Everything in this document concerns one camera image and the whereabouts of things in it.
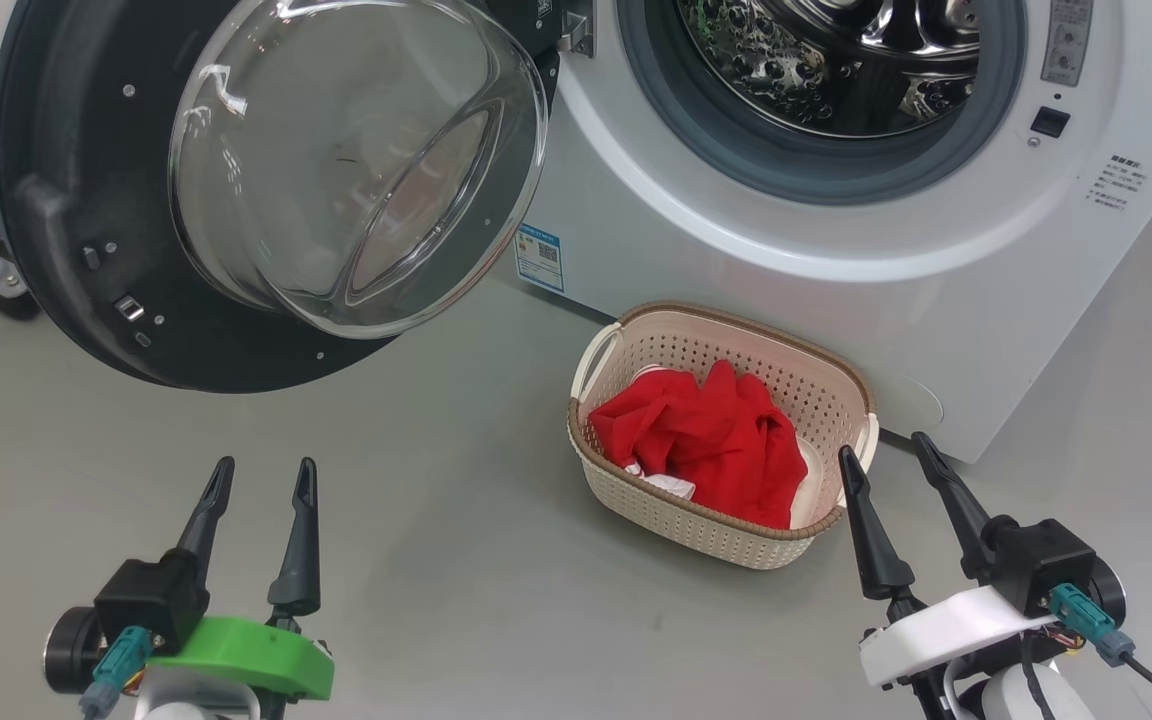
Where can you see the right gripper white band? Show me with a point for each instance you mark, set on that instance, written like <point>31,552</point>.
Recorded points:
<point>946,630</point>

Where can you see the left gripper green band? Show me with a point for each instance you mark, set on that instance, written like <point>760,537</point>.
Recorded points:
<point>256,660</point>

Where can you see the white garment with red trim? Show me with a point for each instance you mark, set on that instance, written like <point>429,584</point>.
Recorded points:
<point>671,485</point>

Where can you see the washing machine glass door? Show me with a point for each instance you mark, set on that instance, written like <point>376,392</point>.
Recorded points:
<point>66,150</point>

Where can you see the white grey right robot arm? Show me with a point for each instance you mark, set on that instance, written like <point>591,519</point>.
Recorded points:
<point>1006,700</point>

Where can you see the white front-load washing machine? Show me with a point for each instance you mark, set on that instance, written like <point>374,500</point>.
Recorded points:
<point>936,280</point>

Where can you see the cream perforated laundry basket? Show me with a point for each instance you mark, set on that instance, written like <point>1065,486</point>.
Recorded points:
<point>696,345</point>

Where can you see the black text warning label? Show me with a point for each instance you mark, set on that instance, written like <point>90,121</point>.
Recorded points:
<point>1116,182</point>

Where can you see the blue energy label sticker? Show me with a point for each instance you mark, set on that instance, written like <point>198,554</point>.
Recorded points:
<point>539,257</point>

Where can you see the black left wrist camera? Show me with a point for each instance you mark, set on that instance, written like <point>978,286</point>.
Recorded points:
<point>151,600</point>

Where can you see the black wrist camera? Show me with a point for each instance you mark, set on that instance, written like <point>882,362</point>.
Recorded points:
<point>151,600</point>
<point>1041,565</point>

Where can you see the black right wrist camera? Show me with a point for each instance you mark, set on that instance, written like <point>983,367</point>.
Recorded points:
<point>1041,565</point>

